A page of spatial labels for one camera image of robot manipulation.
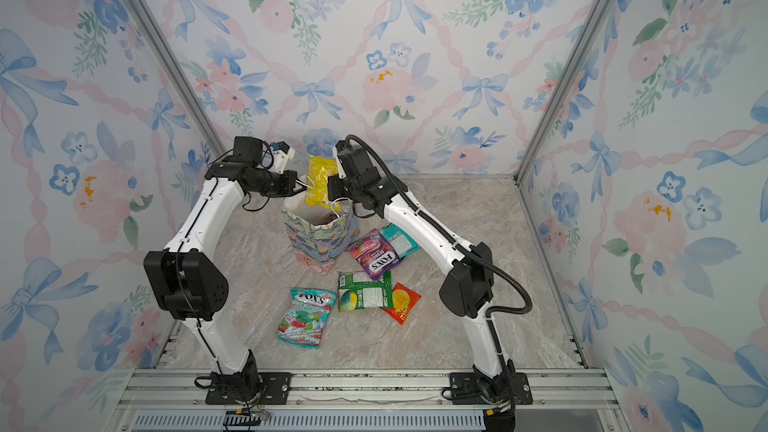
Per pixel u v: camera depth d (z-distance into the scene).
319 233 0.77
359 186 0.62
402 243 0.98
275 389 0.75
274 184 0.74
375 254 0.96
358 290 0.88
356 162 0.61
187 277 0.48
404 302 0.87
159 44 0.82
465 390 0.73
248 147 0.68
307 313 0.83
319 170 0.82
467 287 0.56
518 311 0.49
